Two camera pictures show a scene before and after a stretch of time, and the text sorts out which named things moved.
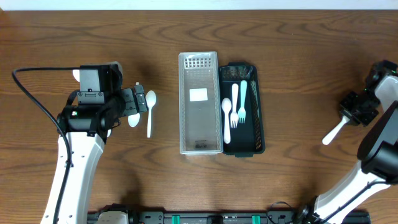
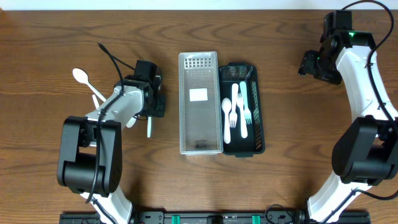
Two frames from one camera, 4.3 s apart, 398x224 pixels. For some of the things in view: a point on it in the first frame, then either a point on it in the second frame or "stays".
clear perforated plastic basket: x=199 y=114 stays
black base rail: x=306 y=214 stays
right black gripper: x=346 y=107 -> x=307 y=65
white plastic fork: x=335 y=130 -> x=244 y=130
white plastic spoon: x=226 y=106 stays
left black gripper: x=138 y=96 -> x=160 y=109
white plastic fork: x=234 y=117 stays
